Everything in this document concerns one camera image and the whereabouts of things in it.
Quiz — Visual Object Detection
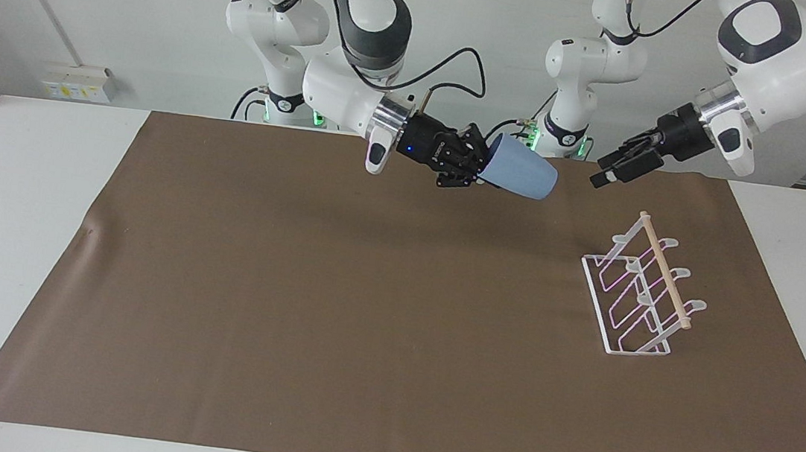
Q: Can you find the black cable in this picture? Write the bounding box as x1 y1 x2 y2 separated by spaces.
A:
230 84 262 123
345 35 490 120
620 0 718 47
483 116 536 147

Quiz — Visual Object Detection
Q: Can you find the light blue cup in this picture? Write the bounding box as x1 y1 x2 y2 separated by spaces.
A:
474 130 562 203

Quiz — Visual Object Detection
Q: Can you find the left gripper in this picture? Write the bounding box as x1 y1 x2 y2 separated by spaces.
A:
588 100 708 200

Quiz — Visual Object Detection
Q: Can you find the white wire cup rack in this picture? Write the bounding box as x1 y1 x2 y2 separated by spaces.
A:
572 205 717 364

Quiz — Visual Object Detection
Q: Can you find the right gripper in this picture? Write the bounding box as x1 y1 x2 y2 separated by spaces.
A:
393 109 495 194

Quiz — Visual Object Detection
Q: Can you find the white wall socket box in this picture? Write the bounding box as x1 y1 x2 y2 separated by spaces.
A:
40 60 120 106

